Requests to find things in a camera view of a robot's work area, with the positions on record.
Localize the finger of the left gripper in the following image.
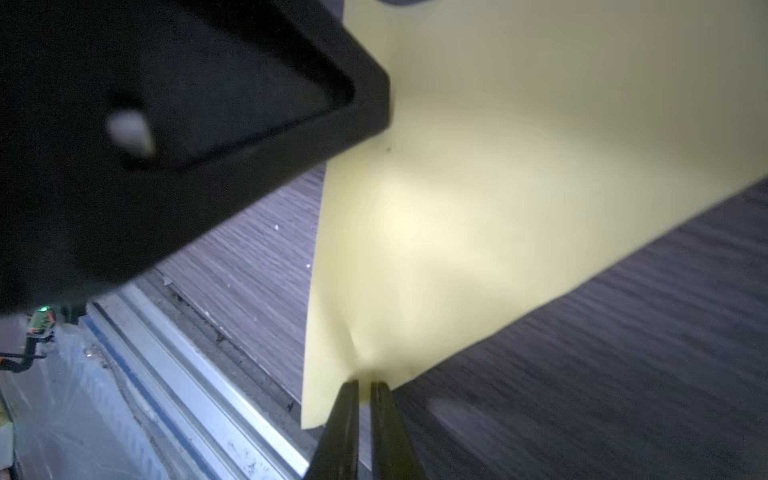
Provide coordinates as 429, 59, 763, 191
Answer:
1, 1, 390, 314

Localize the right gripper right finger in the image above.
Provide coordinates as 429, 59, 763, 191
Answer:
370, 382, 426, 480

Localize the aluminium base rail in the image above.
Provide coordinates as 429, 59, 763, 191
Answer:
82, 272, 316, 479

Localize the light yellow square paper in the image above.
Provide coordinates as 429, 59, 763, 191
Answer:
301, 1, 767, 429

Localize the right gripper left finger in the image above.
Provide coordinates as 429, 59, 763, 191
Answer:
303, 381, 359, 480

